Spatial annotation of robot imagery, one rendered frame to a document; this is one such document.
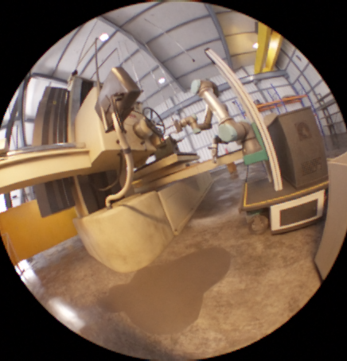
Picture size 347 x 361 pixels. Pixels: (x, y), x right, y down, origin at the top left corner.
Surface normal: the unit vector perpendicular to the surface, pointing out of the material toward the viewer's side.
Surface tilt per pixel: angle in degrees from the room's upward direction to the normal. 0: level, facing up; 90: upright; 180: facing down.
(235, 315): 0
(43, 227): 90
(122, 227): 90
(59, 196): 90
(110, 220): 90
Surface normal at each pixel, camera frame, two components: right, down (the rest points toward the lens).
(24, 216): 0.83, -0.28
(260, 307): -0.33, -0.94
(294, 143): -0.57, 0.24
